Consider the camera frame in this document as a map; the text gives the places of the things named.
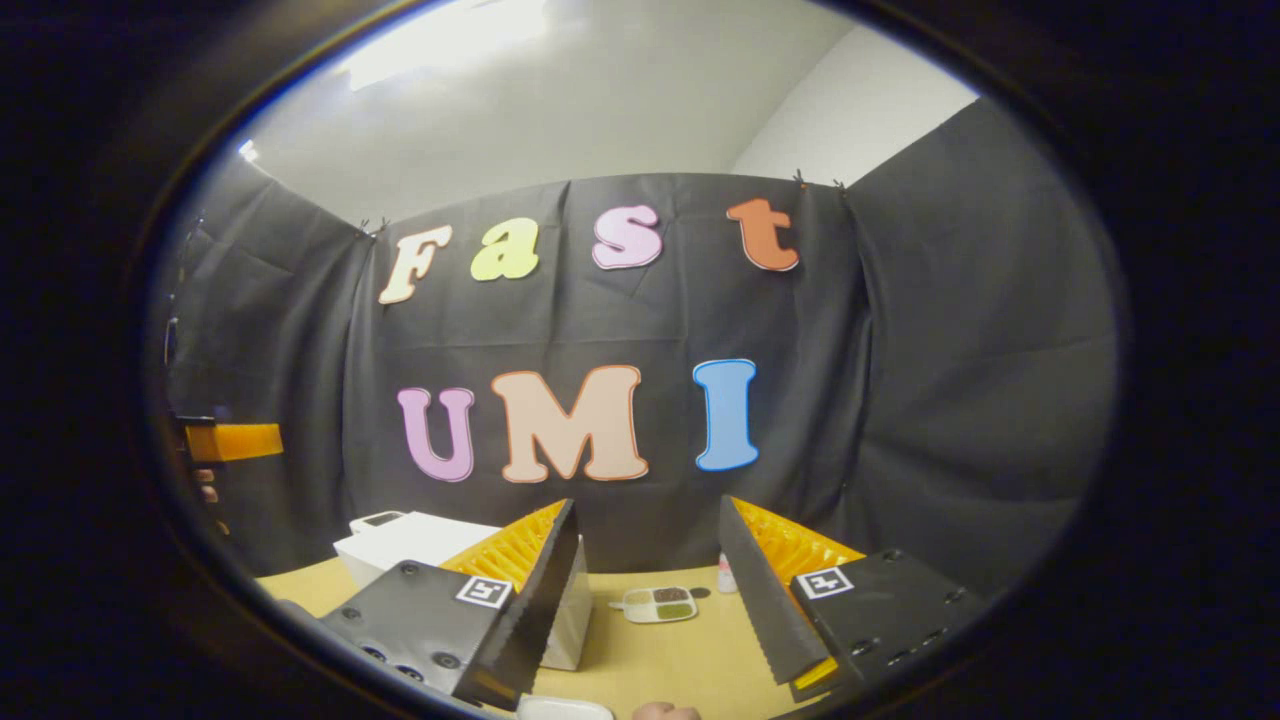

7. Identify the white rectangular plate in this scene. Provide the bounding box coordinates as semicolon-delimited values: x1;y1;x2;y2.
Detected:
515;695;613;720

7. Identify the white microwave oven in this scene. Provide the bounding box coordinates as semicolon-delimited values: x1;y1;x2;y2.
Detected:
333;510;593;671

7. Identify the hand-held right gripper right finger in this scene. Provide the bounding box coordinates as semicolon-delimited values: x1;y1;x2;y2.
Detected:
717;495;991;704

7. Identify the white divided condiment dish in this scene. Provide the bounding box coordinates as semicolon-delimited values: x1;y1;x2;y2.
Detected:
620;586;699;625

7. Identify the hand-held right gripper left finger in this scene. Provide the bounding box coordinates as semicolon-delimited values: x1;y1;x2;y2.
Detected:
320;498;584;711

